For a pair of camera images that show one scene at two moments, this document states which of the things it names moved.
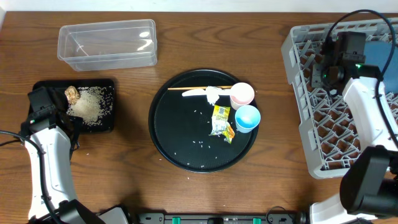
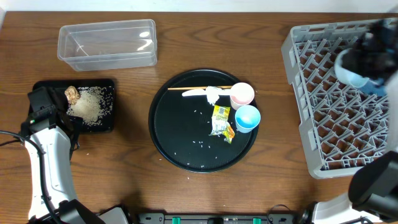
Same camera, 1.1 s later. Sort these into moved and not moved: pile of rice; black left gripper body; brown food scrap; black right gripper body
Moved: black right gripper body
Not moved: black left gripper body; brown food scrap; pile of rice
